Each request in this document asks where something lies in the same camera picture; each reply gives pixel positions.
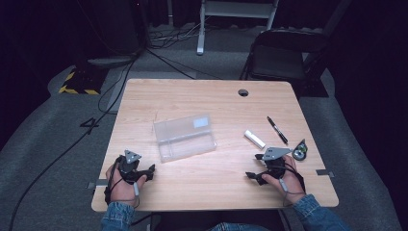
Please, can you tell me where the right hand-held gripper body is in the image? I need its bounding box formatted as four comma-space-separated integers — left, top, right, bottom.
262, 146, 293, 180

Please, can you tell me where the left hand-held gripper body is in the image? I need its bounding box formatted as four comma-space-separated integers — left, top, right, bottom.
117, 149, 144, 185

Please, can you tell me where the white glue stick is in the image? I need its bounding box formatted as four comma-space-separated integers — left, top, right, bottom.
243, 129, 267, 150

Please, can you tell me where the correction tape dispenser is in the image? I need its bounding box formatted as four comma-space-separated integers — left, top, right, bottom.
291, 138, 309, 162

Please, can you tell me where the black pen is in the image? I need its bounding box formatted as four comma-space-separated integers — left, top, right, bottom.
267, 115, 290, 145

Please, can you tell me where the clear plastic pencil case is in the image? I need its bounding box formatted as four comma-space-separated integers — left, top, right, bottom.
153, 114, 218, 164

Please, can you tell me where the person's left hand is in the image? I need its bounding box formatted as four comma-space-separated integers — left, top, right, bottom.
105, 159, 148, 207

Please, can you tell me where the person's right hand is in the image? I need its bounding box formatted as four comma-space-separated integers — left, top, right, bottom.
261, 155, 306, 205

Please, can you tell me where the grey tape strip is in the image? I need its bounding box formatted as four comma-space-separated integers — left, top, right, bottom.
315, 168, 336, 179
87, 179, 109, 190

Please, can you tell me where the person's denim leg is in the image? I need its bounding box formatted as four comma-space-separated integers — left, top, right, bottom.
207, 221, 271, 231

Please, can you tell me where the black yellow striped base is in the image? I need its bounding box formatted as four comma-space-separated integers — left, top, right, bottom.
58, 65, 110, 96

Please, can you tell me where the black folding chair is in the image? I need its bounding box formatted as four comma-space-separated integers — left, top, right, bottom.
239, 28, 332, 98

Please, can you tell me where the dark equipment stand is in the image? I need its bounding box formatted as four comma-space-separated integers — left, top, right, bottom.
72, 0, 149, 68

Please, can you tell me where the white metal stand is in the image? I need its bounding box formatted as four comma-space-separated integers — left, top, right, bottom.
195, 0, 281, 57

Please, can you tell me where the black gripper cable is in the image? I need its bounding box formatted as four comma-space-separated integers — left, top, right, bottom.
103, 155, 125, 206
282, 161, 308, 208

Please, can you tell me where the long black floor cable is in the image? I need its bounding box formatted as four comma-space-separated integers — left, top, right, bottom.
7, 54, 140, 231

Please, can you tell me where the bundle of floor cables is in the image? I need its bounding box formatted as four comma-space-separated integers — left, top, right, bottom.
145, 21, 223, 81

